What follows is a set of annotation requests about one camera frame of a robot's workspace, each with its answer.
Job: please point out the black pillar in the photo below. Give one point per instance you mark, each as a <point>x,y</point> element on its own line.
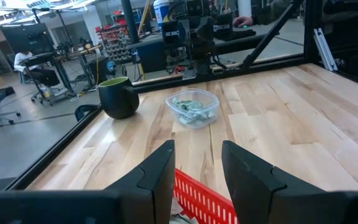
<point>130,20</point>

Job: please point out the red parts bin rack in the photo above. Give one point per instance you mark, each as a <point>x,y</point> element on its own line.
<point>115,43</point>

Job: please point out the clear plastic bag of candies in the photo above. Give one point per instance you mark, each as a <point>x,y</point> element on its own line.
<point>194,107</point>

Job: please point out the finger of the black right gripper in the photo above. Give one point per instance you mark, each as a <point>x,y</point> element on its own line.
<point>223,26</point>
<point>172,32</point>

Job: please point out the person's forearm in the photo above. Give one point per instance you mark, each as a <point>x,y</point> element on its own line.
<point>269,14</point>

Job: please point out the black aluminium table frame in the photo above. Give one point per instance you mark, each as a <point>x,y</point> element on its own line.
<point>259,67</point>

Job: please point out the grey metal mounting plate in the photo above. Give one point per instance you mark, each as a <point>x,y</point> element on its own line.
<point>190,74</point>

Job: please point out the silver aluminium bracket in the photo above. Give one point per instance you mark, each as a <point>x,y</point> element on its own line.
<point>325,49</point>

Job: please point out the black computer tower blue light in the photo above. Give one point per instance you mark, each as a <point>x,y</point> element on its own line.
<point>104,68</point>

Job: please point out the person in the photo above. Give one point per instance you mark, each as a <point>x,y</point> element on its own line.
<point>31,67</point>

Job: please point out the white blue jug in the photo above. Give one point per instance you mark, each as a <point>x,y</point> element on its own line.
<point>161,12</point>

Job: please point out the dark blue workbench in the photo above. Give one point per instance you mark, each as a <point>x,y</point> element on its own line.
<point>154,54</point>

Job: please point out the red plastic mesh basket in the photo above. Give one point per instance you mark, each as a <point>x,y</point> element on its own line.
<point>204,199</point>

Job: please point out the black monitor on stand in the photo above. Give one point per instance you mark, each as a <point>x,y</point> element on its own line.
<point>26,37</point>

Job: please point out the green white stevia packet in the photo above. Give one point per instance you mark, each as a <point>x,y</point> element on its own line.
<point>196,105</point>
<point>188,118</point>
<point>182,104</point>
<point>183,220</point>
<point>208,114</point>

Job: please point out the black frame clamp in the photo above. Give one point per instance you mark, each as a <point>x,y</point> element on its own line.
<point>84,111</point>

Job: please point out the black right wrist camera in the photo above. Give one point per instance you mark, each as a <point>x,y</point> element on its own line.
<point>195,7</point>

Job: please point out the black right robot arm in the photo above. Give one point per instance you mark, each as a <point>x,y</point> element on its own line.
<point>202,59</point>

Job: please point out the dark mug green inside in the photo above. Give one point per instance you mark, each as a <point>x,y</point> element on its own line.
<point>118,99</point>

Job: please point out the person's hand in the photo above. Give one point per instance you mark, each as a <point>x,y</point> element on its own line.
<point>242,21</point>

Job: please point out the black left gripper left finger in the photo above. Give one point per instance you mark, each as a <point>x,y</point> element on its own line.
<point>154,186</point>

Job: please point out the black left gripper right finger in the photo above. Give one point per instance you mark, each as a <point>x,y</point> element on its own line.
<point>247,186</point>

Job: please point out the black standing desk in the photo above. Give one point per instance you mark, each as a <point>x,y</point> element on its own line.
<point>57,68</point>

